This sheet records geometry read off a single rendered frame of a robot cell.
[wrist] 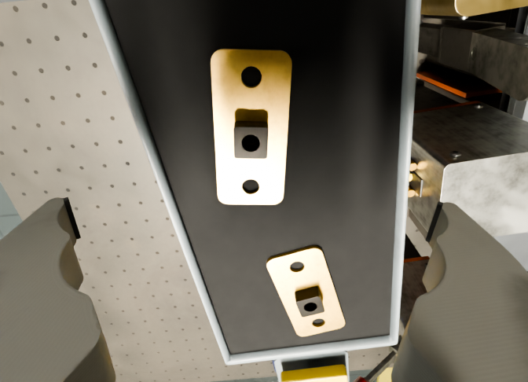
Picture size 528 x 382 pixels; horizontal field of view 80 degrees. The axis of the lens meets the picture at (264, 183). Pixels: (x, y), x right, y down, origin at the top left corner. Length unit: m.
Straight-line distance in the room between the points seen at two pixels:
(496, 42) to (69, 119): 0.68
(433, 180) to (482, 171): 0.03
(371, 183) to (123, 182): 0.64
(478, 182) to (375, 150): 0.13
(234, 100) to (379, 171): 0.09
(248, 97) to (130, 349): 1.08
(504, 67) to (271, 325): 0.27
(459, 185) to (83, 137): 0.66
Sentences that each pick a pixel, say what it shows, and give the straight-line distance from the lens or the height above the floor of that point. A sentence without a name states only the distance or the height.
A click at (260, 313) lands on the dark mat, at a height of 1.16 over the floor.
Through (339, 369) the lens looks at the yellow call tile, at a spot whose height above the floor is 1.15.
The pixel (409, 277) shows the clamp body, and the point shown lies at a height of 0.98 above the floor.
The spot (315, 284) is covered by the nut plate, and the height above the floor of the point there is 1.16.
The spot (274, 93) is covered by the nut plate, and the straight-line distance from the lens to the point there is 0.16.
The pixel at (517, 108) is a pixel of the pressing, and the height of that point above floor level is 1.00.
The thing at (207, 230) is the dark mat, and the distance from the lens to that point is 0.20.
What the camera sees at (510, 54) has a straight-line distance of 0.32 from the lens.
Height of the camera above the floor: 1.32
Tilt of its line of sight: 61 degrees down
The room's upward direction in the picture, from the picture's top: 177 degrees clockwise
